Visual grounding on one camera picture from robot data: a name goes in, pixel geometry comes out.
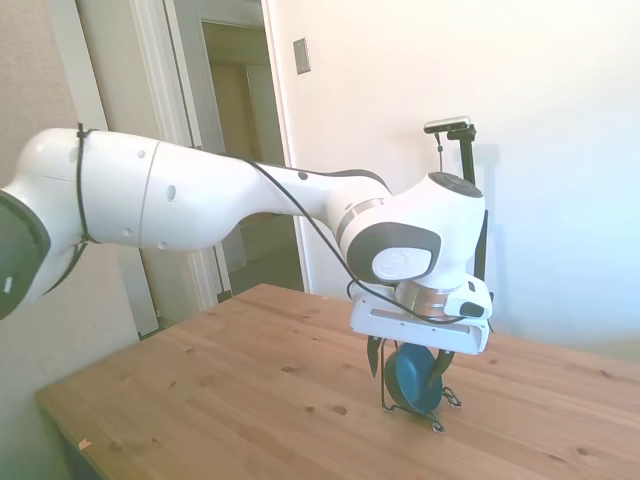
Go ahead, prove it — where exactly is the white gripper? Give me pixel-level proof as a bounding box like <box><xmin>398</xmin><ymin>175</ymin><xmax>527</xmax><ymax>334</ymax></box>
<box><xmin>349</xmin><ymin>292</ymin><xmax>491</xmax><ymax>389</ymax></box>

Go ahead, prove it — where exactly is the dark blue bowl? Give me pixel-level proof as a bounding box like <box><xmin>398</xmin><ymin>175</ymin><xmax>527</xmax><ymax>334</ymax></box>
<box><xmin>382</xmin><ymin>342</ymin><xmax>446</xmax><ymax>416</ymax></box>

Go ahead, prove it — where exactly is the grey open door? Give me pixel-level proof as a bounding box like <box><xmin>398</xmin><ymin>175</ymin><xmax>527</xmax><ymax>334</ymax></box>
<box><xmin>167</xmin><ymin>0</ymin><xmax>239</xmax><ymax>304</ymax></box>

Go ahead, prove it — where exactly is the white closet door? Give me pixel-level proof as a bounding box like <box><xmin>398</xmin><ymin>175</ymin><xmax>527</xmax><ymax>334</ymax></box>
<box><xmin>74</xmin><ymin>0</ymin><xmax>159</xmax><ymax>344</ymax></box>

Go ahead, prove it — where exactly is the black wire dish rack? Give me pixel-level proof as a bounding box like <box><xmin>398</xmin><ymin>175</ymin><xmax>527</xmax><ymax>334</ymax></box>
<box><xmin>377</xmin><ymin>338</ymin><xmax>463</xmax><ymax>435</ymax></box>

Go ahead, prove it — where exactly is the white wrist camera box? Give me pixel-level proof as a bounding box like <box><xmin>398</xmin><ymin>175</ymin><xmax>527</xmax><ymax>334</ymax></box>
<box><xmin>447</xmin><ymin>278</ymin><xmax>494</xmax><ymax>319</ymax></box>

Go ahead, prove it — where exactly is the black camera stand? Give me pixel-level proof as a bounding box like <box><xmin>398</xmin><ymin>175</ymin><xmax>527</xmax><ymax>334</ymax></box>
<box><xmin>446</xmin><ymin>124</ymin><xmax>497</xmax><ymax>335</ymax></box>

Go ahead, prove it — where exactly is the silver exterior camera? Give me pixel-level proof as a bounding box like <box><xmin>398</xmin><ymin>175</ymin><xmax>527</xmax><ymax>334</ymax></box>
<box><xmin>423</xmin><ymin>115</ymin><xmax>473</xmax><ymax>135</ymax></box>

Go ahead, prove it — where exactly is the white door frame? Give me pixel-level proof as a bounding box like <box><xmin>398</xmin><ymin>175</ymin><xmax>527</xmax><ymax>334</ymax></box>
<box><xmin>129</xmin><ymin>0</ymin><xmax>312</xmax><ymax>321</ymax></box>

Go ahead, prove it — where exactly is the grey light switch plate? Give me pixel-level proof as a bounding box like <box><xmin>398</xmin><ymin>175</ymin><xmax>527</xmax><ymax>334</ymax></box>
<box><xmin>292</xmin><ymin>37</ymin><xmax>312</xmax><ymax>76</ymax></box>

